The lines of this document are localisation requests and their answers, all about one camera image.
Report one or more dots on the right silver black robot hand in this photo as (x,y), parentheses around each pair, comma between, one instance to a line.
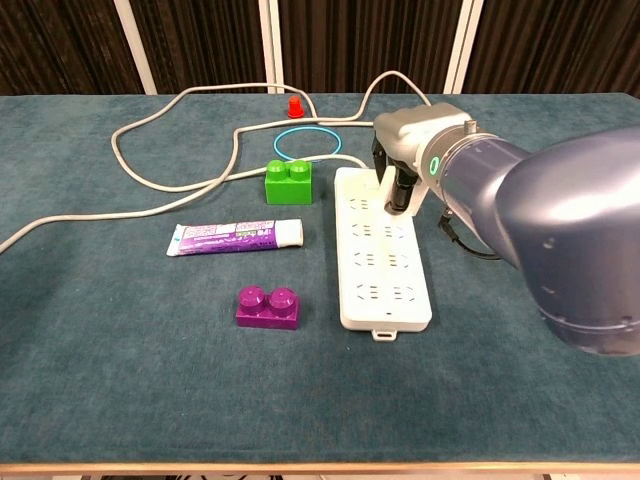
(420,127)

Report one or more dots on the white power adapter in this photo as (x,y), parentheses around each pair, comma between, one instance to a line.
(419,200)

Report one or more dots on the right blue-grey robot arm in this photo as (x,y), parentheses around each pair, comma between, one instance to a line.
(575,225)

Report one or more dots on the white power strip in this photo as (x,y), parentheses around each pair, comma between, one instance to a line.
(380,300)

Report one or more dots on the dark slatted divider panel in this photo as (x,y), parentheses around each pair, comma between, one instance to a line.
(560,45)
(370,40)
(60,45)
(200,45)

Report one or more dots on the small red cap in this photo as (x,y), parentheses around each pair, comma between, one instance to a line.
(295,109)

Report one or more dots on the green toy brick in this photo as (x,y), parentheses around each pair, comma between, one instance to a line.
(287,190)

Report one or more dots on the purple white toothpaste tube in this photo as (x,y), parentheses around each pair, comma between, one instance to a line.
(225,239)

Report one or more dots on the purple toy brick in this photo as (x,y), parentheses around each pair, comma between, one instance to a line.
(267,317)

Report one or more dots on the teal table mat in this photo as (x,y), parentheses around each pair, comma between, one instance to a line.
(150,375)

